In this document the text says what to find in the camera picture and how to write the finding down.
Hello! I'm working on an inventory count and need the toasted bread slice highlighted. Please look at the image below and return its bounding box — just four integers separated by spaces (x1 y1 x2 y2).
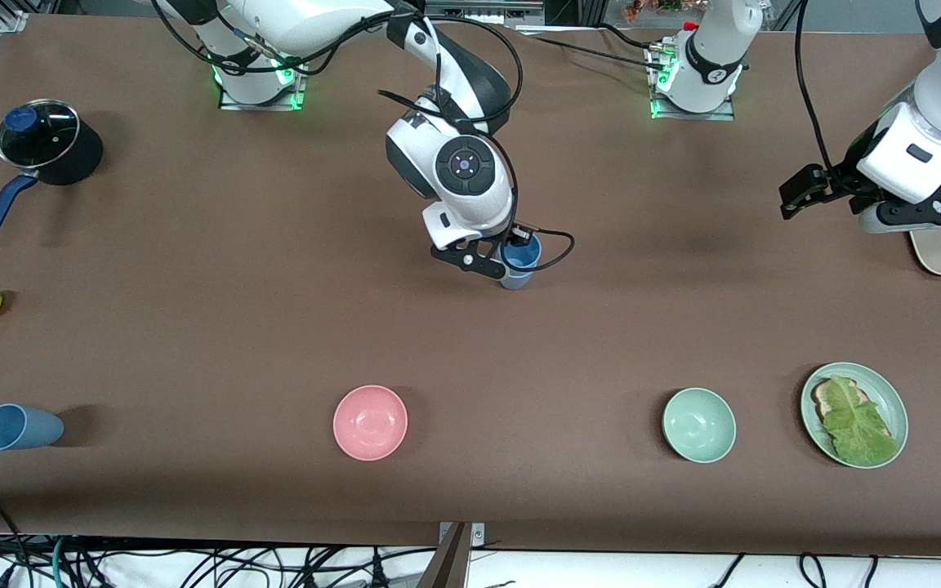
814 378 896 446

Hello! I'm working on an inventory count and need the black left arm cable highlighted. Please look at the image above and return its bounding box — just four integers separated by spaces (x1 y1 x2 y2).
794 0 839 172

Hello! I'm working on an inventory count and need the black pot with blue handle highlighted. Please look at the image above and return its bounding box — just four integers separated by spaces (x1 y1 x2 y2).
0 100 105 243

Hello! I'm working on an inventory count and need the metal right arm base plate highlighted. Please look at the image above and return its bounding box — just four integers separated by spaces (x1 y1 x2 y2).
219 78 309 111

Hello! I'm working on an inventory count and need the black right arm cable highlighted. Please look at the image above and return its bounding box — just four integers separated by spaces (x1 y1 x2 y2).
152 0 577 273

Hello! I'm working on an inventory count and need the bright blue plastic cup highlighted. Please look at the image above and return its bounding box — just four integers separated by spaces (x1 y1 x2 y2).
501 235 543 274

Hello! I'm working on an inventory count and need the metal table edge bracket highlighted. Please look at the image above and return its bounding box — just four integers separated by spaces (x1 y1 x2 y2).
438 523 486 549

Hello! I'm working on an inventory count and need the green lettuce leaf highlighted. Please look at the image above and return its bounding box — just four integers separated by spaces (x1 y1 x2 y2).
822 376 901 467

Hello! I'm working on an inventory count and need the mint green bowl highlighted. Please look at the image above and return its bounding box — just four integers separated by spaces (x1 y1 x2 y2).
662 387 738 465

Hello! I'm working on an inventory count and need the pink bowl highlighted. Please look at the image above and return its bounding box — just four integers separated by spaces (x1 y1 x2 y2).
332 385 408 462

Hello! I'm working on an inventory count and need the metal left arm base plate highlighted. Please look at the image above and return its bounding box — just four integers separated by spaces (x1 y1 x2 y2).
650 96 737 122

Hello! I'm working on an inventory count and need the mint green plate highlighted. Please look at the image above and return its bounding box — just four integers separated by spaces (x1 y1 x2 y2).
801 362 909 470

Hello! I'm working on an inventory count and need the orange green background item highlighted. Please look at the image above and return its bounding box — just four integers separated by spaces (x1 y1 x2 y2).
624 0 684 19

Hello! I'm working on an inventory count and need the aluminium frame profile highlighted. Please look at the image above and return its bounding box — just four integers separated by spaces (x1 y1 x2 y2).
424 0 546 24

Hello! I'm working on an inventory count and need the black base cable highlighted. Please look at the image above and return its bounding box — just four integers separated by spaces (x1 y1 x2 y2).
529 34 662 69
597 23 672 51

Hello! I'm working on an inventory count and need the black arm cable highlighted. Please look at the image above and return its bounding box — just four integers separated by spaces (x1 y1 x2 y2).
152 0 577 273
794 0 839 172

